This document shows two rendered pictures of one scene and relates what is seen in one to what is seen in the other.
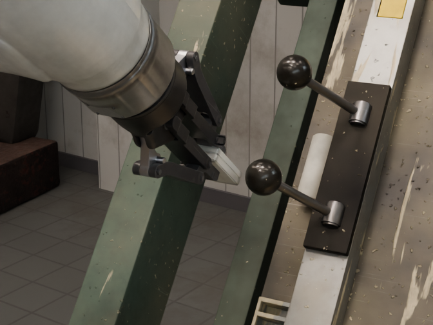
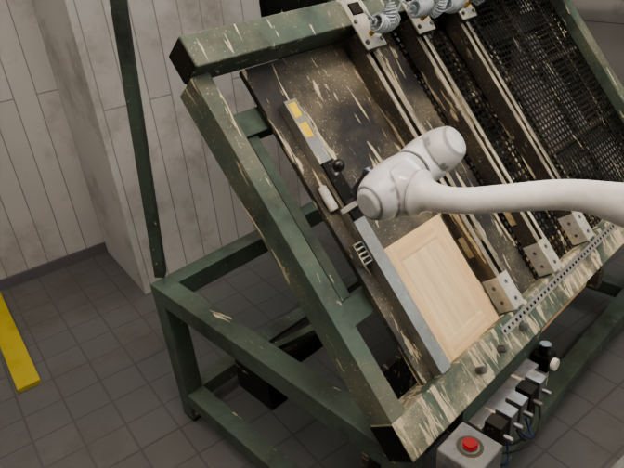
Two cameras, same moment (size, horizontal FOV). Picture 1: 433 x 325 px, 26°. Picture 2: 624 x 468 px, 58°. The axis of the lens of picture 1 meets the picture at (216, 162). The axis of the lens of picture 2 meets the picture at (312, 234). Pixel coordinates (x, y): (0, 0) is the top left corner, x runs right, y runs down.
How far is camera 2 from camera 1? 150 cm
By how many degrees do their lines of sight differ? 63
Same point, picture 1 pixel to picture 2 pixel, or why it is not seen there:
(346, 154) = (342, 186)
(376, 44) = (315, 147)
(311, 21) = (260, 152)
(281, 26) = not seen: outside the picture
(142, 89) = not seen: hidden behind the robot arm
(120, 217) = (302, 254)
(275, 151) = (292, 205)
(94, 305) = (322, 288)
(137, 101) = not seen: hidden behind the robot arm
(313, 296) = (367, 232)
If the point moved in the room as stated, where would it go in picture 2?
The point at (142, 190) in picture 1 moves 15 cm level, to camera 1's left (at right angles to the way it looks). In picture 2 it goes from (299, 240) to (279, 270)
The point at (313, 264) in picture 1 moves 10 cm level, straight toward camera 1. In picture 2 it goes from (358, 224) to (391, 228)
